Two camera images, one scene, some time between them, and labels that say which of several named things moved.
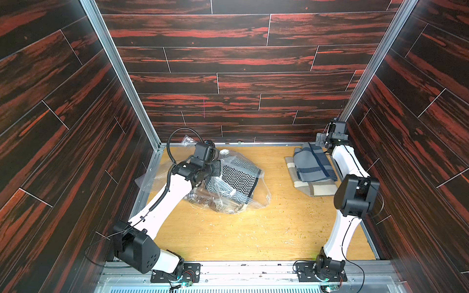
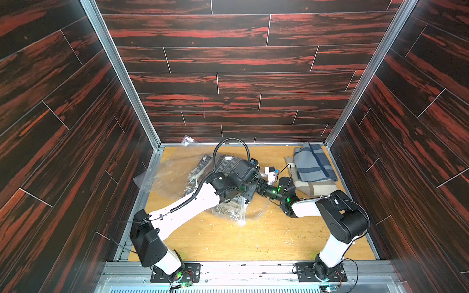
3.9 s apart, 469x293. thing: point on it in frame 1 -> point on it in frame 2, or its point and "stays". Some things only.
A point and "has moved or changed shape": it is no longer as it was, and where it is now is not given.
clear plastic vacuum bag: x=242 y=185 has moved or changed shape
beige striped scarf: x=326 y=187 stays
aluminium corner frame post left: x=100 y=27 stays
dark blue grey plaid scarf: x=312 y=163 stays
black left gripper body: x=210 y=170 -> x=242 y=190
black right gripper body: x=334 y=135 -> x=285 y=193
